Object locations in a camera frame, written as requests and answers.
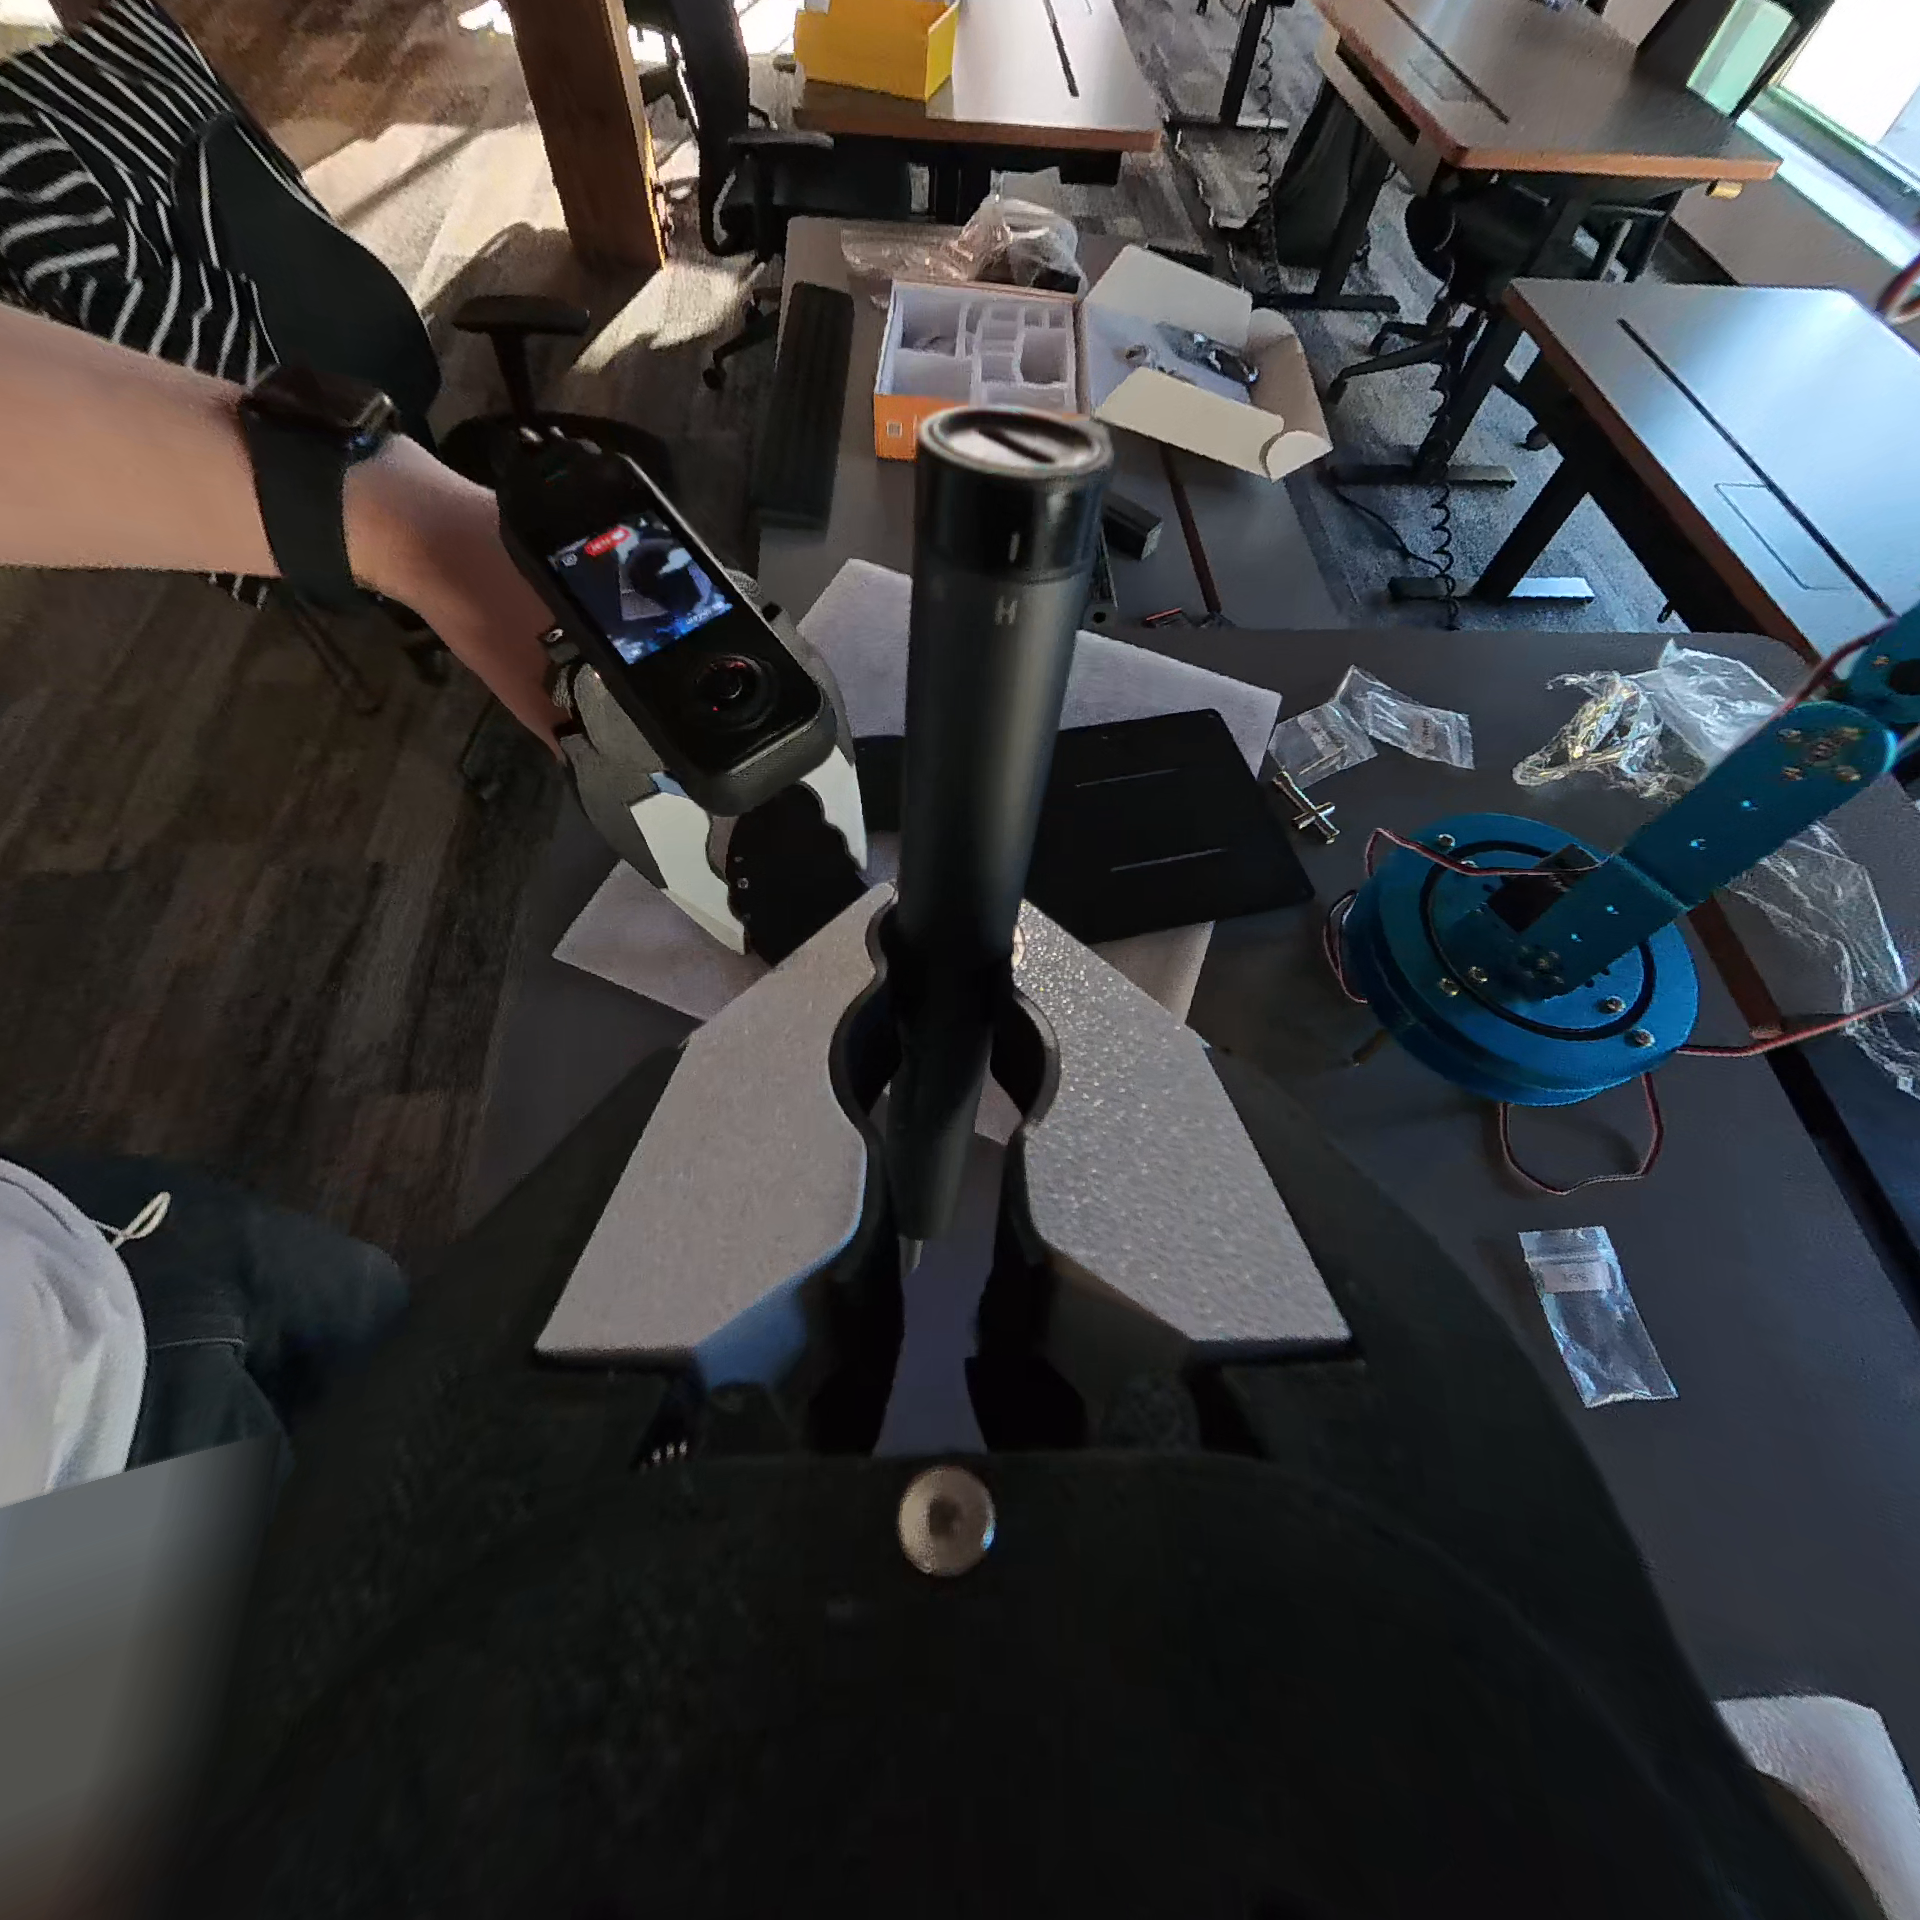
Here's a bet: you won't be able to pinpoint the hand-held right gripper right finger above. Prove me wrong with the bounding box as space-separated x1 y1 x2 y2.
984 906 1354 1412

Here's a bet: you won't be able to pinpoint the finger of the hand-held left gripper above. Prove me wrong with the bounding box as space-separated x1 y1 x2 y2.
781 751 875 961
630 778 814 965

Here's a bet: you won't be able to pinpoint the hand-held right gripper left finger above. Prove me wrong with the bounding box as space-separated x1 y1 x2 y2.
535 883 903 1412

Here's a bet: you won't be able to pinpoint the black electric screwdriver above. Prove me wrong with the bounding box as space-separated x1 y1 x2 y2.
875 401 1116 1277

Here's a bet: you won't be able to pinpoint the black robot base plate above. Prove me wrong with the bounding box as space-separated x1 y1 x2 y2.
855 707 1316 947

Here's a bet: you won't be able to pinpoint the person's left forearm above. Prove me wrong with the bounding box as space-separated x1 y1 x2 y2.
0 298 286 578

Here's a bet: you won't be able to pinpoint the person's left hand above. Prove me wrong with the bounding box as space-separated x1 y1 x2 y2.
350 437 584 764

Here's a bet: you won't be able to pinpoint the black keyboard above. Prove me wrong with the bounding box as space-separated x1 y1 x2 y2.
752 279 857 528

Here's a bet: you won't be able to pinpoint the orange box white insert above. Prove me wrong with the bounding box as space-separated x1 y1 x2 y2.
874 275 1089 461

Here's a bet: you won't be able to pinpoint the black smartwatch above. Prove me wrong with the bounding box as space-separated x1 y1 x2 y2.
239 363 406 608

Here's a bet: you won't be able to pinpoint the person's dark trousers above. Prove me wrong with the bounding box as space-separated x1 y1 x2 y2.
24 1150 412 1471

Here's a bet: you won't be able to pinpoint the white cardboard box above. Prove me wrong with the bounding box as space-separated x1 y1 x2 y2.
1079 245 1334 481

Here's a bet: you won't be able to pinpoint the crumpled clear plastic bag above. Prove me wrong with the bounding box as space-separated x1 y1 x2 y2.
837 191 1085 297

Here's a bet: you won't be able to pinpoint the dark office chair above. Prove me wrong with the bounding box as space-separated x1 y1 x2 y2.
173 111 676 723

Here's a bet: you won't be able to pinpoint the wooden pillar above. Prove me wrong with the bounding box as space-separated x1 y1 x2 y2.
506 0 670 275

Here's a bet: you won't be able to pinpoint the black office chair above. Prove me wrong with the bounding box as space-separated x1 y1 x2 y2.
1328 141 1675 481
630 0 837 392

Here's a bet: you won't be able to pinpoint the yellow box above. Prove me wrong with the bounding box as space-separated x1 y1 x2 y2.
792 0 963 99

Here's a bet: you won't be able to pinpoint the person's white shirt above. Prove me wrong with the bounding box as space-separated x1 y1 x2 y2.
0 1160 154 1506

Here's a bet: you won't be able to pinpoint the large clear plastic bag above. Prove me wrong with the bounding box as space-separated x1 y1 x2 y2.
1712 817 1920 1098
1512 640 1791 792

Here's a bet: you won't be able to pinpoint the large glass window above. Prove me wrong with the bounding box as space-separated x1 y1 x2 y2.
1689 0 1920 188

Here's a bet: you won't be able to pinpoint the black coiled cable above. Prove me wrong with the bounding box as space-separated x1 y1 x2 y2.
1386 449 1470 604

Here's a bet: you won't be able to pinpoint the white foam frame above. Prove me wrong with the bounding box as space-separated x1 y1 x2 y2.
1715 1694 1920 1920

